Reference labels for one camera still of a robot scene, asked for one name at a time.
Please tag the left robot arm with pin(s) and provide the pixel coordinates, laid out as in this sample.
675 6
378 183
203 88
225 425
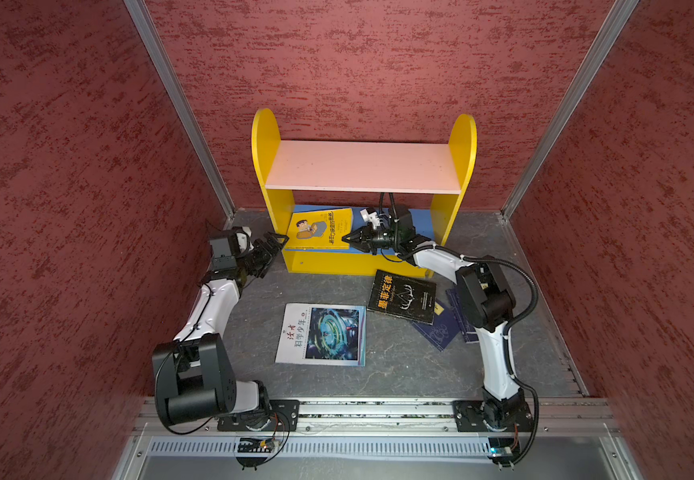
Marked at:
193 376

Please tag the black Murphy's law book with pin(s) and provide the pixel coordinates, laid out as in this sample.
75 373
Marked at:
403 297

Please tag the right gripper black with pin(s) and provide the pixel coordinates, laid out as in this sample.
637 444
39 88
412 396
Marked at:
364 244

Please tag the white science magazine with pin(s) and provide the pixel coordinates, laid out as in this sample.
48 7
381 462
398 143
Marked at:
321 334

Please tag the circuit board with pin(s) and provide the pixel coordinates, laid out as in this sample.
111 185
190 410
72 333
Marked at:
256 446
503 450

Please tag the slotted cable duct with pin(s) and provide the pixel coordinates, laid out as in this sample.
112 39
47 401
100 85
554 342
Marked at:
381 448

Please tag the yellow cartoon book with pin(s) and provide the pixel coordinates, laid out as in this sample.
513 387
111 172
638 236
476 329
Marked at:
320 229

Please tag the right corner aluminium profile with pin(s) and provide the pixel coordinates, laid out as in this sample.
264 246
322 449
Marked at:
604 40

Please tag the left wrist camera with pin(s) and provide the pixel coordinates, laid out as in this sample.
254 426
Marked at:
233 242

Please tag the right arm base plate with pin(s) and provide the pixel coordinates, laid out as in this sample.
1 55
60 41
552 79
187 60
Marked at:
492 416

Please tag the corner aluminium profile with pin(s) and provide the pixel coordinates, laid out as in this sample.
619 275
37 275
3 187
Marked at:
156 50
604 40

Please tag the navy book with dragon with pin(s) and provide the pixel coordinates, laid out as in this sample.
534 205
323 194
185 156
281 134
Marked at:
442 331

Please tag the left circuit board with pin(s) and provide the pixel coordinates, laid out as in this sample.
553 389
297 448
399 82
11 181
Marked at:
256 446

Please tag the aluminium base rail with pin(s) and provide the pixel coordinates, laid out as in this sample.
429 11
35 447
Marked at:
374 416

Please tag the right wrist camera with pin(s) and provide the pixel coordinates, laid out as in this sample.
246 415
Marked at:
381 220

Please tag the right circuit board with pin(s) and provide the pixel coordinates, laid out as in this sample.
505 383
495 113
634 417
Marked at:
503 450

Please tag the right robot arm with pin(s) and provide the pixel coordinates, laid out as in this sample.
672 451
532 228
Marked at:
487 303

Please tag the left corner aluminium profile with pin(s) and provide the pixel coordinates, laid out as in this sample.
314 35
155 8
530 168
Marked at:
156 50

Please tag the yellow pink blue bookshelf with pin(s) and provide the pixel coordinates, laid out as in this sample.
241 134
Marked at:
442 171

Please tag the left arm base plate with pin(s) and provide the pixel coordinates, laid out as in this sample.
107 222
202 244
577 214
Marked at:
281 416

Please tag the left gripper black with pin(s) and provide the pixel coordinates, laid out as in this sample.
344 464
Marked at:
268 254

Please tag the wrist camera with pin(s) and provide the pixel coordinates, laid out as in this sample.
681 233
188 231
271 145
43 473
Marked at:
381 220
233 242

